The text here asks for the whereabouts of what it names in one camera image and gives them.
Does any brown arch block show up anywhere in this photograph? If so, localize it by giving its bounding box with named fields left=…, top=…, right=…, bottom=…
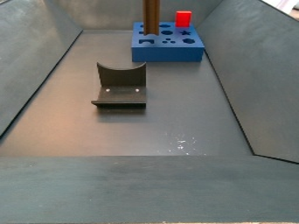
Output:
left=143, top=0, right=160, bottom=35

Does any blue shape sorting board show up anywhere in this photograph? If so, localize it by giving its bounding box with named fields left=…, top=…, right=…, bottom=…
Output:
left=131, top=22, right=204, bottom=62

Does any dark grey curved holder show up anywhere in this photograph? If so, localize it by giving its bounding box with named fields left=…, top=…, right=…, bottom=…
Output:
left=91, top=63, right=147, bottom=108

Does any red rounded block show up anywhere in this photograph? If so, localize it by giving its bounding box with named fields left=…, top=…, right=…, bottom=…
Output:
left=175, top=10, right=192, bottom=27

